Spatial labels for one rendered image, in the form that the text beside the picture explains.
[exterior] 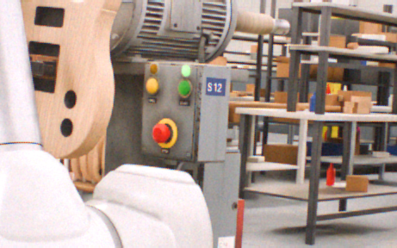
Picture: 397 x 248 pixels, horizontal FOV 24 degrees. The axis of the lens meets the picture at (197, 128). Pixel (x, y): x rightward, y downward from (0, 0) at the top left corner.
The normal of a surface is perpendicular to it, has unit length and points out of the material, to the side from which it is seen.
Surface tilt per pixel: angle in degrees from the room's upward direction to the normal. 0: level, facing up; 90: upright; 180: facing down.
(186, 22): 90
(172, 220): 84
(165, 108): 90
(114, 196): 84
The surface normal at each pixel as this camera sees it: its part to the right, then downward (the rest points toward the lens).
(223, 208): 0.75, 0.08
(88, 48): -0.65, -0.05
